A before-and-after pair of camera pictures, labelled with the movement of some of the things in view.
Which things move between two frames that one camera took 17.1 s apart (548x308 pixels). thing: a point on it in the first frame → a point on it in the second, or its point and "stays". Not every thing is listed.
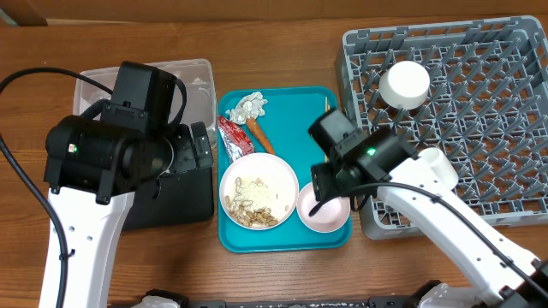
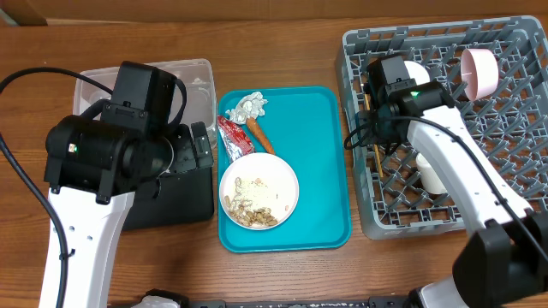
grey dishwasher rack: [486, 109] stays
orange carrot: [258, 129] stays
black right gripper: [324, 180] → [400, 138]
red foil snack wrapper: [236, 138] stays
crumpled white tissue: [250, 106] stays
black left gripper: [186, 153] stays
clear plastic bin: [199, 77] stays
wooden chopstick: [326, 109] → [376, 147]
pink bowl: [330, 216] → [479, 73]
